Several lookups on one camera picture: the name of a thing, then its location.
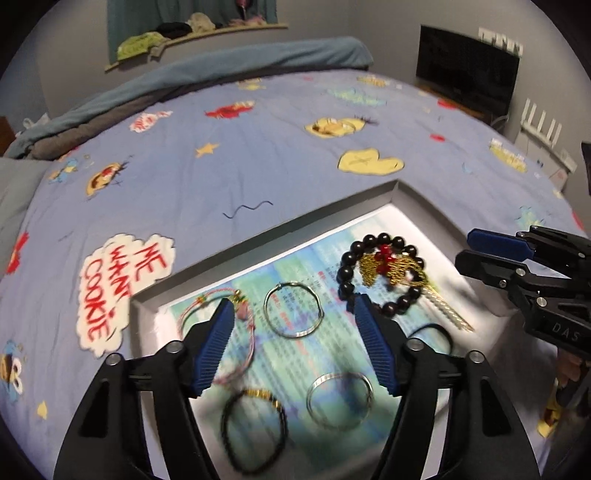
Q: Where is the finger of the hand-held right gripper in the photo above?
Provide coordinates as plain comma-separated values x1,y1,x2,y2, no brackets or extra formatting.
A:
466,227,536,264
455,249,546,296

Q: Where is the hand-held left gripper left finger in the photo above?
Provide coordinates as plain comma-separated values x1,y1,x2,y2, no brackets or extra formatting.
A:
53,298,236,480

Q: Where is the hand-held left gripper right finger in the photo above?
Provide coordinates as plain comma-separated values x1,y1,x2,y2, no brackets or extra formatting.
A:
353,293,541,480

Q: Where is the pink cord bracelet with tassel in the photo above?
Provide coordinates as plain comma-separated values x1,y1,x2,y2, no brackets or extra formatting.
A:
178,287,257,386

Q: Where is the silver ring bangle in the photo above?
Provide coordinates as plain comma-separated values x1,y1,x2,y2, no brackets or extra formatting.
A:
264,282,321,340
305,371,374,430

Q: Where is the black hair tie with charm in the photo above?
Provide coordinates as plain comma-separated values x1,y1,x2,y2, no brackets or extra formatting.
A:
409,323,455,356

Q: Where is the grey cardboard tray box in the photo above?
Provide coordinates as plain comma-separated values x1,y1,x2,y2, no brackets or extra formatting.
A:
130,179,561,480

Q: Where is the gold chain with red beads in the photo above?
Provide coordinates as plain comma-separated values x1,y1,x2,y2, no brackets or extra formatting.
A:
359,244,426,289

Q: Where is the small dark bead bracelet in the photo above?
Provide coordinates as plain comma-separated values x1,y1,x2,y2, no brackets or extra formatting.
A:
221,388,291,476

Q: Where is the large black bead bracelet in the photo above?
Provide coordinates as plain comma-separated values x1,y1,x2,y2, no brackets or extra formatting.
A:
337,234,428,315

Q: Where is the person's right hand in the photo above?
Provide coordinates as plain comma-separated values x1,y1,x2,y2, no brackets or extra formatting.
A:
555,348,583,407

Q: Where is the white router with antennas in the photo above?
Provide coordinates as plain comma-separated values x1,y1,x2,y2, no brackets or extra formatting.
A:
519,98,578,169

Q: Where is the black flat screen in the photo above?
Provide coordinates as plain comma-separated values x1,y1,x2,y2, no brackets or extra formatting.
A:
416,25,518,116

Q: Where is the grey blue pillow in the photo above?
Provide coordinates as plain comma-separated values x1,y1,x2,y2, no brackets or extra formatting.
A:
0,157,47,259

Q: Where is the teal folded blanket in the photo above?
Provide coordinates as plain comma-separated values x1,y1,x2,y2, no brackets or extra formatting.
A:
4,36,374,160

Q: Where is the wooden window shelf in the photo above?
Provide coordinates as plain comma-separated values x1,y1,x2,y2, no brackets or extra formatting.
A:
104,23,289,72

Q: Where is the green cloth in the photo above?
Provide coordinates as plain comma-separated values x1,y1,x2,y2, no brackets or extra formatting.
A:
116,32,169,61

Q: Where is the black cloth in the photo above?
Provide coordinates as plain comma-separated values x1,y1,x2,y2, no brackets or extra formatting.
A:
154,21,194,40

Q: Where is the beige cloth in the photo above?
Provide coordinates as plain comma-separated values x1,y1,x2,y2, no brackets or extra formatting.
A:
187,12,218,34

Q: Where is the teal curtain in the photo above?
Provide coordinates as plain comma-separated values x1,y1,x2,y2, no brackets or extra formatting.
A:
107,0,278,63

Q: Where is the white wall hook rack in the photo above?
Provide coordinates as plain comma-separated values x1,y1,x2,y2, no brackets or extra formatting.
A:
478,27,525,57

